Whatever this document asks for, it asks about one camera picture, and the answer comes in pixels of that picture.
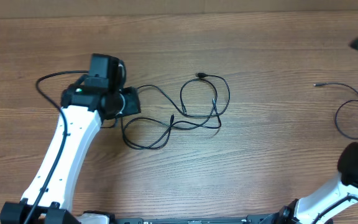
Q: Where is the black thin barrel-plug cable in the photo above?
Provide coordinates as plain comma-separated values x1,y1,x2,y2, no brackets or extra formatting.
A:
313,82,358,141

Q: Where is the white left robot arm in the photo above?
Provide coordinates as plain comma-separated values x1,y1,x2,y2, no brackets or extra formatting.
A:
0,54,140,224

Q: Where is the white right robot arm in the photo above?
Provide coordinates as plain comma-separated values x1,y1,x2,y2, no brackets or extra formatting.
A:
260,137,358,223

